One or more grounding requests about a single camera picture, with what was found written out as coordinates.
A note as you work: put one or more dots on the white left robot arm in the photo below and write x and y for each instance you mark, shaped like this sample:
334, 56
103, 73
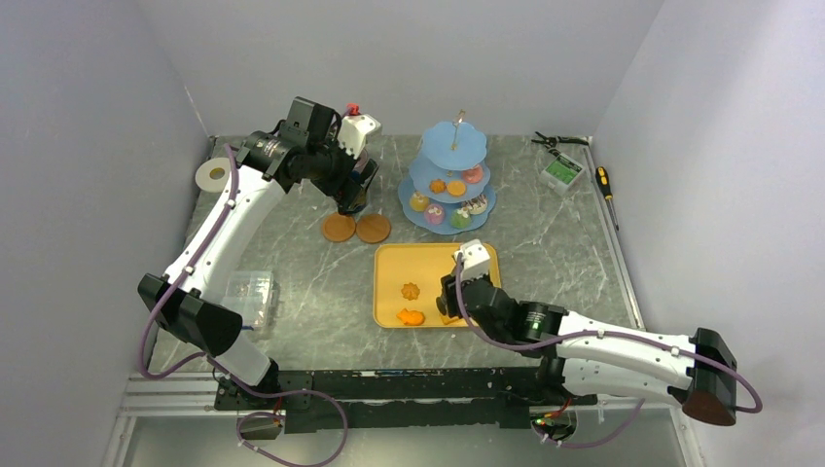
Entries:
314, 143

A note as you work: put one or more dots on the dark orange swirl cookie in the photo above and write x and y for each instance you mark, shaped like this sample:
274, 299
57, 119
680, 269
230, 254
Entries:
437, 186

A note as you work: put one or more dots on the green white electronic box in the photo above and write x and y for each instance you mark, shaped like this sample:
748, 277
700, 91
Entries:
562, 173

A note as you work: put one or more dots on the white tape roll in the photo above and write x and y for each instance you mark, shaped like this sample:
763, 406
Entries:
214, 175

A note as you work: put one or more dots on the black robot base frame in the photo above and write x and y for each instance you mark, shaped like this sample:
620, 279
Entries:
506, 397

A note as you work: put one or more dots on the left wooden coaster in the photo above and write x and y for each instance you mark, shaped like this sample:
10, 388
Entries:
338, 228

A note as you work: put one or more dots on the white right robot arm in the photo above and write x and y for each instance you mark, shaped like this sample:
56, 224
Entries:
582, 356

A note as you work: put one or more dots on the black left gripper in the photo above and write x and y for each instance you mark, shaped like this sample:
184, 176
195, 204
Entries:
346, 192

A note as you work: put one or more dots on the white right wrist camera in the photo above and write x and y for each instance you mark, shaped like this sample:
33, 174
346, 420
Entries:
473, 258

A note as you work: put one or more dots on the yellow black screwdriver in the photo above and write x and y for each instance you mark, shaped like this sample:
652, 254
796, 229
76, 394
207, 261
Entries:
602, 179

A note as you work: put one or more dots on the yellow cupcake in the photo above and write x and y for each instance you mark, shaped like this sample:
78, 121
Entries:
418, 202

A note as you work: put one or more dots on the blue three-tier cake stand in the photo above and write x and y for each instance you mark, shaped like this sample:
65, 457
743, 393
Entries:
446, 149

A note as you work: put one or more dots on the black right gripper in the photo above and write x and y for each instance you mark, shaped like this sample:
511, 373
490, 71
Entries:
448, 288

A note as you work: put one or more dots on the wooden coaster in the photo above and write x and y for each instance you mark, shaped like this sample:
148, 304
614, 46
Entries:
373, 228
338, 228

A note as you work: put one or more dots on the green cupcake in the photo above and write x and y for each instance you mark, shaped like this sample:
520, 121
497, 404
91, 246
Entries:
460, 218

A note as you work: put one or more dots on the orange fish-shaped cookie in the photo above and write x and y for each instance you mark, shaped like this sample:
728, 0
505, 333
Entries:
411, 317

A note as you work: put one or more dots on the round orange cookie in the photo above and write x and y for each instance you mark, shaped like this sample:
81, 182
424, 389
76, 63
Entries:
456, 188

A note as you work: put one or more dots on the clear plastic screw box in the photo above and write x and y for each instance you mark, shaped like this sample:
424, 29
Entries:
252, 294

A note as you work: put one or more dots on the yellow serving tray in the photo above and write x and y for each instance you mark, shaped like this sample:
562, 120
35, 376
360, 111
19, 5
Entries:
421, 263

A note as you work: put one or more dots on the purple cupcake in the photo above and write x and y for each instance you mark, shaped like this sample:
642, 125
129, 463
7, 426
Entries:
434, 214

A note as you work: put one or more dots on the chocolate white sprinkled donut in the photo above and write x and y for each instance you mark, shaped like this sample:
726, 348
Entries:
475, 206

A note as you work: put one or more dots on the pink cupcake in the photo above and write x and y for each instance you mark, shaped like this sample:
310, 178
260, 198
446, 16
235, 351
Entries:
473, 175

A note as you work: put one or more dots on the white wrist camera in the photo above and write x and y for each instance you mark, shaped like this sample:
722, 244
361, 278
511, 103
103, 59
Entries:
473, 258
355, 130

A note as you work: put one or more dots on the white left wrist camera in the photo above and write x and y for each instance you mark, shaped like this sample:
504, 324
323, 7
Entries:
355, 130

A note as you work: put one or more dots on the right wooden coaster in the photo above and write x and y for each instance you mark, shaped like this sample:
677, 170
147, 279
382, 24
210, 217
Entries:
373, 228

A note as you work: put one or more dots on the black pliers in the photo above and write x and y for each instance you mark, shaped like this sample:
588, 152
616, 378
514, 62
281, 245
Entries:
552, 142

